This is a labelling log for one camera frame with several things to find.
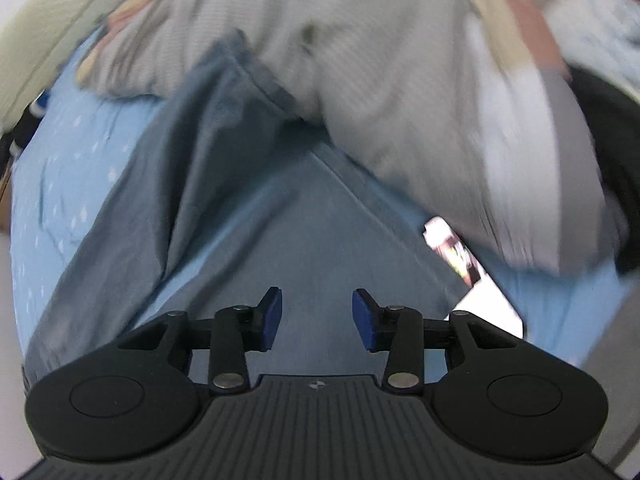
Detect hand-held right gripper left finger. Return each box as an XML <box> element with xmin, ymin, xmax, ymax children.
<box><xmin>117</xmin><ymin>286</ymin><xmax>284</xmax><ymax>394</ymax></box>

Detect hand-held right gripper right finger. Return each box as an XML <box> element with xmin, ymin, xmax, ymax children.
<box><xmin>351</xmin><ymin>287</ymin><xmax>523</xmax><ymax>392</ymax></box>

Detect blue denim pants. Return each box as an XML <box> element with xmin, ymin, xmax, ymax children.
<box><xmin>22</xmin><ymin>29</ymin><xmax>477</xmax><ymax>382</ymax></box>

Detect white flat printed card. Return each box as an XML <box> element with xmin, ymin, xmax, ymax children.
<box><xmin>422</xmin><ymin>216</ymin><xmax>525</xmax><ymax>344</ymax></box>

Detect grey patchwork quilt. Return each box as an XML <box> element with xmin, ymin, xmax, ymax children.
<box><xmin>75</xmin><ymin>0</ymin><xmax>632</xmax><ymax>277</ymax></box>

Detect dark cloth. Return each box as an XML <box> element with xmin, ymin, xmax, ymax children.
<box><xmin>569</xmin><ymin>67</ymin><xmax>640</xmax><ymax>277</ymax></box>

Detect black roll pillow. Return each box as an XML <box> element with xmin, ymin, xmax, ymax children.
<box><xmin>0</xmin><ymin>91</ymin><xmax>51</xmax><ymax>162</ymax></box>

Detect cream quilted headboard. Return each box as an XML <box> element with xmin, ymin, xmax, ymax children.
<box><xmin>0</xmin><ymin>0</ymin><xmax>152</xmax><ymax>132</ymax></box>

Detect light blue crumpled cloth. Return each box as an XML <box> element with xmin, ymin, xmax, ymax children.
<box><xmin>544</xmin><ymin>0</ymin><xmax>640</xmax><ymax>82</ymax></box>

